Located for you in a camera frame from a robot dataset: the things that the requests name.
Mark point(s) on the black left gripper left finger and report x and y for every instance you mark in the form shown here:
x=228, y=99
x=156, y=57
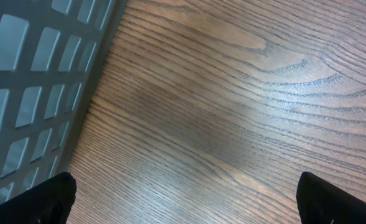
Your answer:
x=49, y=202

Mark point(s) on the grey plastic mesh basket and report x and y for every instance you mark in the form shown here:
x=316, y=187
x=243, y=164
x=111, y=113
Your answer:
x=51, y=56

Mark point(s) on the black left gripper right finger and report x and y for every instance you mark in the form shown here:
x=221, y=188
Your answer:
x=319, y=201

